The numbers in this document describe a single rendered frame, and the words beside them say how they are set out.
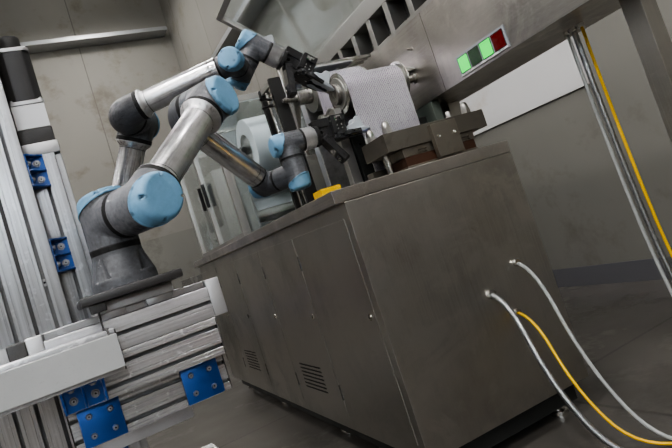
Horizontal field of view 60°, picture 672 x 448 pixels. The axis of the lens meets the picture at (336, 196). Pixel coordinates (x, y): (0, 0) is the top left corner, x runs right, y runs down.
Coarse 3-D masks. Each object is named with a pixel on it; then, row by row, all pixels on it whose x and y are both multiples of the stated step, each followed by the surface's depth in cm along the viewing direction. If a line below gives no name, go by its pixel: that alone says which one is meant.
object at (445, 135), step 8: (448, 120) 190; (432, 128) 187; (440, 128) 188; (448, 128) 189; (456, 128) 190; (432, 136) 187; (440, 136) 187; (448, 136) 188; (456, 136) 190; (440, 144) 187; (448, 144) 188; (456, 144) 189; (440, 152) 186; (448, 152) 187; (456, 152) 189
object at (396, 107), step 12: (372, 96) 206; (384, 96) 208; (396, 96) 210; (408, 96) 212; (360, 108) 203; (372, 108) 205; (384, 108) 207; (396, 108) 209; (408, 108) 211; (372, 120) 204; (384, 120) 206; (396, 120) 208; (408, 120) 210
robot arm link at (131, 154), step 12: (156, 120) 201; (144, 132) 195; (156, 132) 203; (120, 144) 195; (132, 144) 194; (144, 144) 196; (120, 156) 195; (132, 156) 195; (144, 156) 200; (120, 168) 194; (132, 168) 195; (120, 180) 194
